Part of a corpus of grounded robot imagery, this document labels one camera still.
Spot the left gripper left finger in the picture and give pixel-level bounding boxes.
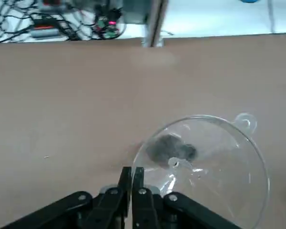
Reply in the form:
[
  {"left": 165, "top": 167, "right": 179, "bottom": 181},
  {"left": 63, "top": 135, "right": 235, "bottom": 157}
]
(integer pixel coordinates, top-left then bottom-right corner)
[{"left": 0, "top": 166, "right": 132, "bottom": 229}]

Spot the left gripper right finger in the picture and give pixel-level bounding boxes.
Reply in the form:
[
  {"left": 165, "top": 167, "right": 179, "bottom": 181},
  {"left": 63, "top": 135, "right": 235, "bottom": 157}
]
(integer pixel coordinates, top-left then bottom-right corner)
[{"left": 132, "top": 167, "right": 239, "bottom": 229}]

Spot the clear plastic funnel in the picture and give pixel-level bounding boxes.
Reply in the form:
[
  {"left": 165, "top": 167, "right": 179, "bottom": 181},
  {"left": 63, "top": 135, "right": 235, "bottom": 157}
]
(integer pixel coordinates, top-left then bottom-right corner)
[{"left": 131, "top": 112, "right": 272, "bottom": 229}]

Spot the green circuit board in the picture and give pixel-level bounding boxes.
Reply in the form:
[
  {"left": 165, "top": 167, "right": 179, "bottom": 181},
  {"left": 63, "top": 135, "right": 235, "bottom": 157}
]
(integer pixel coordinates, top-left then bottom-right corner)
[{"left": 93, "top": 13, "right": 122, "bottom": 39}]

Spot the black power strip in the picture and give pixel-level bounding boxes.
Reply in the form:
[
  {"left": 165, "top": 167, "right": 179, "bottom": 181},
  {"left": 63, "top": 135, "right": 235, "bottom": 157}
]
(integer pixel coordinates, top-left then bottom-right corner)
[{"left": 29, "top": 13, "right": 63, "bottom": 30}]

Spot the tangle of black cables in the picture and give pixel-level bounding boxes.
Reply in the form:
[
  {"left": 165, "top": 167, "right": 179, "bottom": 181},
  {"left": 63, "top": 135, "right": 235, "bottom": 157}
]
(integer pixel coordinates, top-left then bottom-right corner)
[{"left": 0, "top": 0, "right": 127, "bottom": 43}]

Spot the aluminium frame post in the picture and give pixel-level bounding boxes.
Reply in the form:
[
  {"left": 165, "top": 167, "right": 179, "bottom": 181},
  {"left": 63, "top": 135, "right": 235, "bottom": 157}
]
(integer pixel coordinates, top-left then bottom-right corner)
[{"left": 141, "top": 0, "right": 170, "bottom": 48}]

